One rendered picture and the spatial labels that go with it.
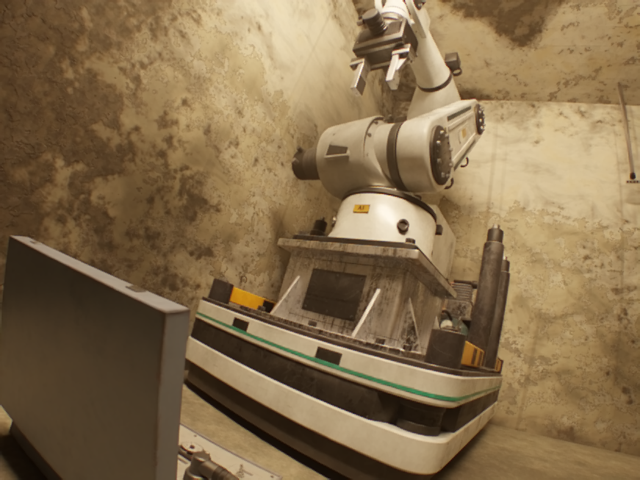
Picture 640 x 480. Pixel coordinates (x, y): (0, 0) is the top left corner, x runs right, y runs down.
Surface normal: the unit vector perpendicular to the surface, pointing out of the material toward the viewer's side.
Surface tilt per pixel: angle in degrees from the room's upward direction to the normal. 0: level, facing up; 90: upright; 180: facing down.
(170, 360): 90
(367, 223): 90
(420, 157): 127
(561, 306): 90
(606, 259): 90
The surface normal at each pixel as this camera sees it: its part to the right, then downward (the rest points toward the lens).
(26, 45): 0.87, 0.12
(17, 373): -0.34, -0.08
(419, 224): 0.49, -0.10
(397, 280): -0.53, -0.37
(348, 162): -0.63, 0.30
